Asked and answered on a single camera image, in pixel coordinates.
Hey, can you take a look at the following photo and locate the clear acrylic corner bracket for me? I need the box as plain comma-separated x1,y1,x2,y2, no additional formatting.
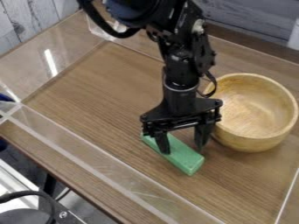
87,17,127,41

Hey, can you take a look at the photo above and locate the clear acrylic front wall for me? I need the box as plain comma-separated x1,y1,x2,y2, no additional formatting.
0,87,224,224

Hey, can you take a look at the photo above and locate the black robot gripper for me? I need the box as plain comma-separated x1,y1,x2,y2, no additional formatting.
140,82,223,155

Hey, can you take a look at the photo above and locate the light wooden bowl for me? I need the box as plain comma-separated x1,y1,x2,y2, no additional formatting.
212,73,299,153

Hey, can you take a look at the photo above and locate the green rectangular block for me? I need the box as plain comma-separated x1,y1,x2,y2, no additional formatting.
140,134,204,176

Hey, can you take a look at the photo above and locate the blue object at left edge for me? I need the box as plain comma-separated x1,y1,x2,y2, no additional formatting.
0,93,14,102

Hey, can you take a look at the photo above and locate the black cable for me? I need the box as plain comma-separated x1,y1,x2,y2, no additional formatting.
0,190,56,224

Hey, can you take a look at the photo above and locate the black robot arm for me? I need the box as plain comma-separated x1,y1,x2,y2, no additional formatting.
77,0,223,155

